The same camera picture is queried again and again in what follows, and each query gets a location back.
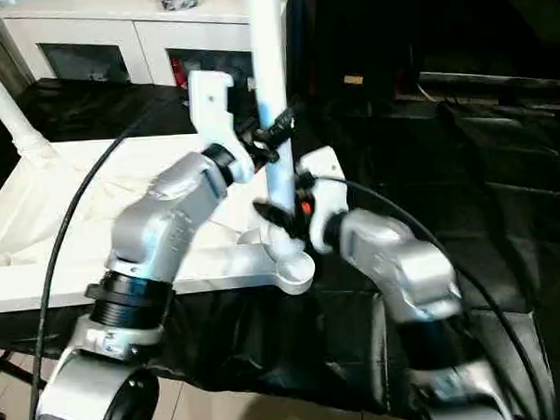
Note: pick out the white plastic table top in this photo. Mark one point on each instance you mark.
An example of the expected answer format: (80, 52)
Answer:
(38, 211)

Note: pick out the white plastic table leg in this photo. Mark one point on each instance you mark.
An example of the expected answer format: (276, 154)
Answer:
(268, 43)
(11, 110)

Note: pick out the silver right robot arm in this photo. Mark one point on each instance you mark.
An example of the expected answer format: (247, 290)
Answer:
(413, 279)

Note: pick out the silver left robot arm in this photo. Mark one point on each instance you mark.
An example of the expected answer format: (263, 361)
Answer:
(160, 234)

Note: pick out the small tan tag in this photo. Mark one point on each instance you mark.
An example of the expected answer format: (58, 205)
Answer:
(353, 79)

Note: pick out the grey crumpled clump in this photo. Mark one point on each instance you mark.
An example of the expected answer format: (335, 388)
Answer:
(178, 0)

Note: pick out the white glass-door cabinet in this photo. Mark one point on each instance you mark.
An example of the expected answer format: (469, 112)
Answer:
(96, 32)

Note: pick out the black plastic table mat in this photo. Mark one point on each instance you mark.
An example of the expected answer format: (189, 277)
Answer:
(501, 163)

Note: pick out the black flat bar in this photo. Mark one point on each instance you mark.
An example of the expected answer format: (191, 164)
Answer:
(497, 80)

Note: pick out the black metal stand leg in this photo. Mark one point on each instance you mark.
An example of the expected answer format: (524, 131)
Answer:
(9, 380)

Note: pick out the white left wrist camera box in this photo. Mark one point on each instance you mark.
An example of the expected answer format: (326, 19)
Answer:
(210, 106)

